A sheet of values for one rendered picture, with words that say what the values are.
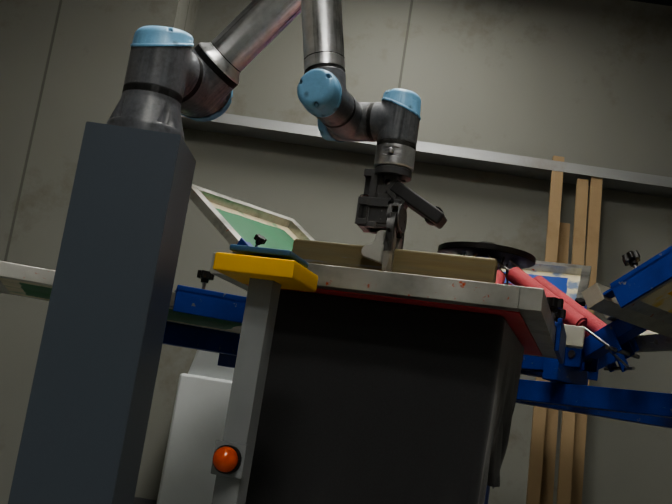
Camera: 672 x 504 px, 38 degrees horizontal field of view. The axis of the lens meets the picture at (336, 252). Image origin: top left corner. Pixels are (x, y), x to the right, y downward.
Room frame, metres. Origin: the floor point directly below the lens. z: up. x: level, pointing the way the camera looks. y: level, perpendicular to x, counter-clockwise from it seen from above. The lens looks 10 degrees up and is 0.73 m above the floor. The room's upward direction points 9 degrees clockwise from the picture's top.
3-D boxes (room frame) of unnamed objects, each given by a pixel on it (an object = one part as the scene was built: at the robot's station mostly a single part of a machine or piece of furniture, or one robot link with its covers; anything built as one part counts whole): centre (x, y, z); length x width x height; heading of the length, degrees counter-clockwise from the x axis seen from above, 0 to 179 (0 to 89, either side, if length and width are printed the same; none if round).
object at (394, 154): (1.75, -0.08, 1.22); 0.08 x 0.08 x 0.05
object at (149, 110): (1.82, 0.40, 1.25); 0.15 x 0.15 x 0.10
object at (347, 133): (1.78, 0.02, 1.30); 0.11 x 0.11 x 0.08; 67
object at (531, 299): (2.00, -0.17, 0.97); 0.79 x 0.58 x 0.04; 163
